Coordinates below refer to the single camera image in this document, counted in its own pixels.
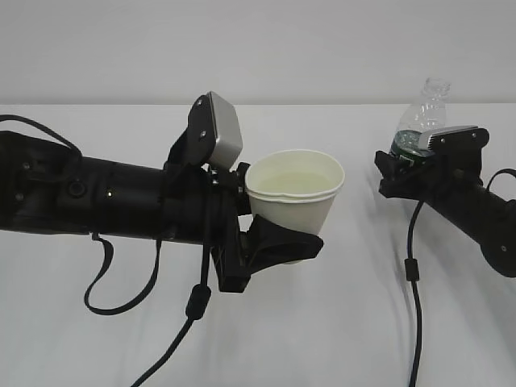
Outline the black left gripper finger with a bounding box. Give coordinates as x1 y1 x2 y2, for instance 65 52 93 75
234 162 251 194
243 215 323 276

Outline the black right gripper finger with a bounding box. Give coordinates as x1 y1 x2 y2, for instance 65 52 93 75
374 151 423 198

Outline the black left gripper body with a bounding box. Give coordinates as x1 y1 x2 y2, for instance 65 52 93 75
160 166 251 293

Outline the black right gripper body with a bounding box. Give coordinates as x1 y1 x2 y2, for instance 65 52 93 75
406 155 484 218

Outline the white paper cup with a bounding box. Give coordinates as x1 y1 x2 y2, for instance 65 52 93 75
244 149 345 235

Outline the clear green-label water bottle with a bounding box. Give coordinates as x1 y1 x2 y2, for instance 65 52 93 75
389 77 451 164

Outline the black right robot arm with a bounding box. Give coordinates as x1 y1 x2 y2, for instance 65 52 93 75
374 151 515 278

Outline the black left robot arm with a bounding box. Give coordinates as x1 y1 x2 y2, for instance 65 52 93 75
1 131 323 293

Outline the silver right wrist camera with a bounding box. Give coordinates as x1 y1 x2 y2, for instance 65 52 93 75
416 125 490 159

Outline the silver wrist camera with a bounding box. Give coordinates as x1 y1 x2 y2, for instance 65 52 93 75
416 125 490 159
167 91 243 170

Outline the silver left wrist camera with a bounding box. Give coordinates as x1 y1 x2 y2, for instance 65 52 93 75
167 91 243 170

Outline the black right camera cable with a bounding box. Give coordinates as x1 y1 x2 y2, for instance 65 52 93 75
404 199 425 387

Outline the black camera cable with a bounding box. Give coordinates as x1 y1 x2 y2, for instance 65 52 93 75
0 114 213 387
404 199 425 387

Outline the black left camera cable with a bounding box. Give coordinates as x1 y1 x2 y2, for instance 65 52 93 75
0 114 213 387

